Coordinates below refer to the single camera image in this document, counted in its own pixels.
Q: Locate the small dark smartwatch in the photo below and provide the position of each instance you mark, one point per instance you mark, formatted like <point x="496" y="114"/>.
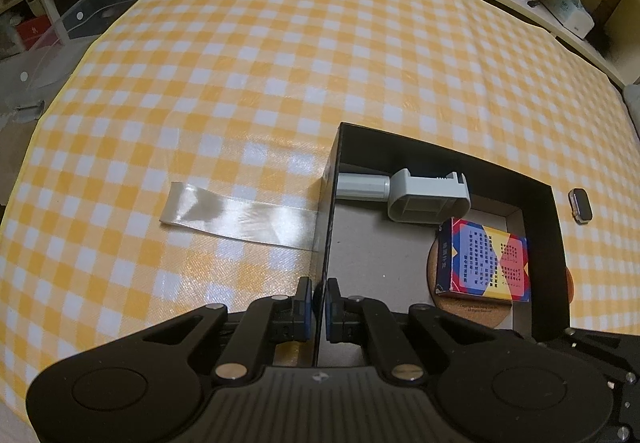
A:
<point x="581" y="206"/>

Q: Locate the black feathery item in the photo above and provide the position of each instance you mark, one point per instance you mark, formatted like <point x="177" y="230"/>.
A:
<point x="610" y="45"/>

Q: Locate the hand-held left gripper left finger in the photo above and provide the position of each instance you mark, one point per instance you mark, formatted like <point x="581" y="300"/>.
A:
<point x="302" y="318"/>

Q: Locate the grey pillow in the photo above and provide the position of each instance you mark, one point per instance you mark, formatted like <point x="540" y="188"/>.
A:
<point x="632" y="108"/>

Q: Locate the white tissue box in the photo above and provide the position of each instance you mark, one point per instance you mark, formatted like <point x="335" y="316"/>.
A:
<point x="567" y="8"/>

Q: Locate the round cork coaster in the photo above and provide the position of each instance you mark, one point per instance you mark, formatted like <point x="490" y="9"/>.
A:
<point x="440" y="268"/>

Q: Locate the red box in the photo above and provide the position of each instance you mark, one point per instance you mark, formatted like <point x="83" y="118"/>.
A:
<point x="35" y="27"/>

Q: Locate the clear plastic storage bin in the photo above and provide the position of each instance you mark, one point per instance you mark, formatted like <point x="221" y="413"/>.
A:
<point x="100" y="8"/>

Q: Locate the yellow white checkered cloth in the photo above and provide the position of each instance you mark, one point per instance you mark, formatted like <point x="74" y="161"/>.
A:
<point x="225" y="73"/>

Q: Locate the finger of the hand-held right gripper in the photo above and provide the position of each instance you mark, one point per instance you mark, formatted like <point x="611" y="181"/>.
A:
<point x="622" y="373"/>

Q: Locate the colourful playing card box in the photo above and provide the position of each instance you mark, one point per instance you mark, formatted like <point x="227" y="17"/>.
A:
<point x="482" y="258"/>

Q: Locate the grey plastic clip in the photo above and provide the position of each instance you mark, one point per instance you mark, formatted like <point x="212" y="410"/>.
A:
<point x="425" y="195"/>

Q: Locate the shiny satin ribbon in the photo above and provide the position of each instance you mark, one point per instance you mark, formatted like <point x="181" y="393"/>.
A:
<point x="240" y="218"/>

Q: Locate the black cardboard box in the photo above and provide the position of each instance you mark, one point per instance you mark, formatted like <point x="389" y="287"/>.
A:
<point x="380" y="263"/>

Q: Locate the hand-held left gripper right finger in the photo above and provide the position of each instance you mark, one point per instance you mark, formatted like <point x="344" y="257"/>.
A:
<point x="334" y="323"/>

